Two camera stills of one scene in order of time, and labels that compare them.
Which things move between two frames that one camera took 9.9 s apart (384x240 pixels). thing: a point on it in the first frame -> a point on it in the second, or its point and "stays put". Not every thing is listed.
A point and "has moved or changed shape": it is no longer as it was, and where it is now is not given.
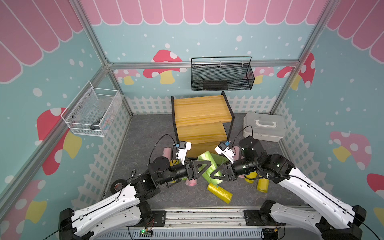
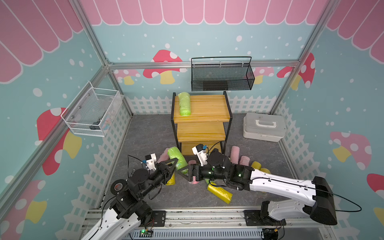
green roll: x=206 y=175 has moved or changed shape
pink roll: x=237 y=149 stays put
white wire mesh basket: x=94 y=111 stays put
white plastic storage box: x=268 y=127 stays put
